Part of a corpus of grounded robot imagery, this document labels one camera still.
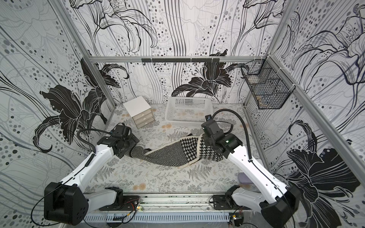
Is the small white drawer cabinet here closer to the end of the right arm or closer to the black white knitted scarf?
the black white knitted scarf

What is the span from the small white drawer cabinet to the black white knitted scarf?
197 millimetres

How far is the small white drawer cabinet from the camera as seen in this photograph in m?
0.98

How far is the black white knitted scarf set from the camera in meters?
0.80

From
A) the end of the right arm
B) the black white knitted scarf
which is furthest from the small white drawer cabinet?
the end of the right arm
